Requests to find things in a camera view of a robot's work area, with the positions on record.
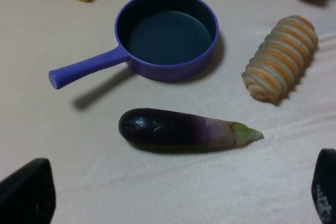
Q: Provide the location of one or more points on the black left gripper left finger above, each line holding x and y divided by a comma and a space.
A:
28, 195

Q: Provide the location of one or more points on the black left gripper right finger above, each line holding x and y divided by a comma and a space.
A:
323, 185

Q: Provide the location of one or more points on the ridged toy bread roll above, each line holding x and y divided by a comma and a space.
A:
281, 59

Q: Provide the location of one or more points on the purple toy eggplant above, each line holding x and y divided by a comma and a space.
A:
169, 131

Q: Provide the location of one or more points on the purple toy frying pan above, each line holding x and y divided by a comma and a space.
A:
162, 40

